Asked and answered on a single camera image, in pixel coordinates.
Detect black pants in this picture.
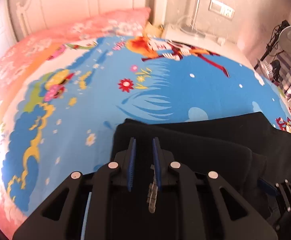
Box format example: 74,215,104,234
112,112,291,226

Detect blue cartoon print blanket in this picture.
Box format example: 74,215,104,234
0,36,291,214

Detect pink floral bed sheet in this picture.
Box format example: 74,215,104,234
0,7,151,239

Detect white desk lamp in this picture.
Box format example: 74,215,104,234
260,20,291,61

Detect white bedside table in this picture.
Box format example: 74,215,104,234
162,24,238,48

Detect white standing fan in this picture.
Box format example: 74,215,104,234
180,0,206,38

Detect white wooden headboard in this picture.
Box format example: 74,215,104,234
8,0,146,41

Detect white wall socket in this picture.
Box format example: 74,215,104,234
208,0,235,21

